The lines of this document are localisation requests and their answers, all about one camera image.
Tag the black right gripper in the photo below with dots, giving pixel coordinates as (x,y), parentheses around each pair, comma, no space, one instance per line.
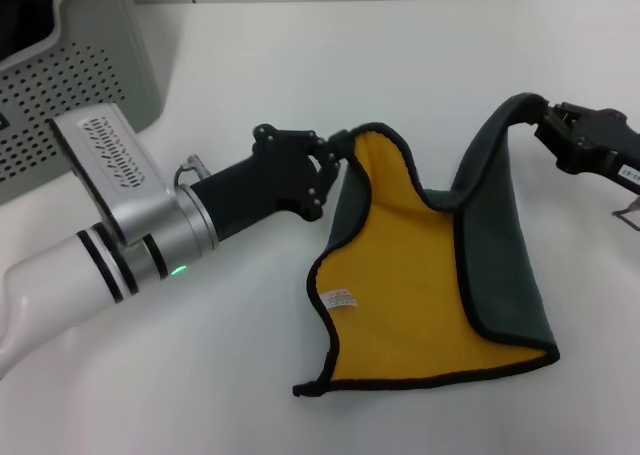
(605,142)

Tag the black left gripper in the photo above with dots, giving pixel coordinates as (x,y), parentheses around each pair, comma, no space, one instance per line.
(260,185)

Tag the yellow and green towel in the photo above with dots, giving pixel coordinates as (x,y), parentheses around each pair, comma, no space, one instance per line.
(400,275)

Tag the silver and white left robot arm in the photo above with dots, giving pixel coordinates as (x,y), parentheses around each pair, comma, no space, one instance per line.
(100,175)

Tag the grey-green perforated storage box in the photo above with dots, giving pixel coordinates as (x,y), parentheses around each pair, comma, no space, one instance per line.
(100,90)

